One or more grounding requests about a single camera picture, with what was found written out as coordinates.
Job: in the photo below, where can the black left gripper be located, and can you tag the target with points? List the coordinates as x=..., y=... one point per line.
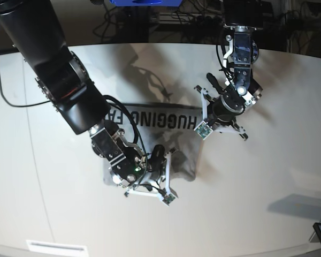
x=222, y=112

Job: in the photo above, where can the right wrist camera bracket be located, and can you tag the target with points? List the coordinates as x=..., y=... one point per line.
x=165, y=196

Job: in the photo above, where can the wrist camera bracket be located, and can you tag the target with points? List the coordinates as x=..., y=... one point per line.
x=202, y=128
x=165, y=196

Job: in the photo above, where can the blue plastic mount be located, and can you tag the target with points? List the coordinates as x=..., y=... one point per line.
x=166, y=3

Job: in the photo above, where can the grey T-shirt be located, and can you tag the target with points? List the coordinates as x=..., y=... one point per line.
x=170, y=125

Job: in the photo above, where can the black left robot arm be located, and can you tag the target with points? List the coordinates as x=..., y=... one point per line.
x=241, y=91

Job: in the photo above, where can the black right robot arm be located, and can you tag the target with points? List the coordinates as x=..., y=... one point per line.
x=35, y=31

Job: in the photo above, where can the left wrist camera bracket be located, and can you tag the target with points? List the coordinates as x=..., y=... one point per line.
x=202, y=128

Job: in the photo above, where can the white label strip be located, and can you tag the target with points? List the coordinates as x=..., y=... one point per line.
x=35, y=243

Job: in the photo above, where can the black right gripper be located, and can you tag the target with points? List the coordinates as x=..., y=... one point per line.
x=158, y=170

